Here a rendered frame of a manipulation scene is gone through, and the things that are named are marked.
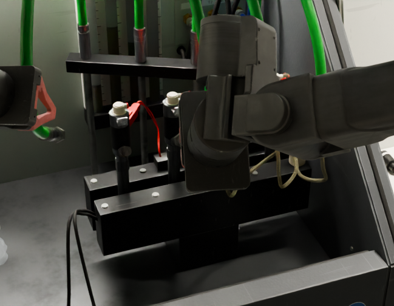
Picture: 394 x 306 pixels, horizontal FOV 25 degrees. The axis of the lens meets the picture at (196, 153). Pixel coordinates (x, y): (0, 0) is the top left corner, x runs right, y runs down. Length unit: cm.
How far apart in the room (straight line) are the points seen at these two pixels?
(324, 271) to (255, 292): 11
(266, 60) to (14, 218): 83
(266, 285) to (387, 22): 45
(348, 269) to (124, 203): 34
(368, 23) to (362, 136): 64
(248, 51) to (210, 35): 4
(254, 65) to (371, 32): 61
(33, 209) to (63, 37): 30
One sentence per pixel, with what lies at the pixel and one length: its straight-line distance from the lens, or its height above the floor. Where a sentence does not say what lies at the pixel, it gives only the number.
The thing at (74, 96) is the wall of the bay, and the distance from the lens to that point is 156.
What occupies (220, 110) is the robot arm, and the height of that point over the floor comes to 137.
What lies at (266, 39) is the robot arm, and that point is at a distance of 81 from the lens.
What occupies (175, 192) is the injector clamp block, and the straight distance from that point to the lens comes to 133.
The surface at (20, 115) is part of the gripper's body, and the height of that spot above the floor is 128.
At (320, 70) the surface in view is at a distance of 117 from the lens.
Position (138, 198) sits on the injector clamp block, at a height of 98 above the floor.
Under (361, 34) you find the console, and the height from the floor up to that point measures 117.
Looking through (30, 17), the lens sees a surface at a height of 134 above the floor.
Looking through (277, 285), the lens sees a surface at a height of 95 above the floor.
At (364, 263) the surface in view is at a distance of 127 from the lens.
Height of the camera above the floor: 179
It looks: 35 degrees down
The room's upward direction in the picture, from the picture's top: straight up
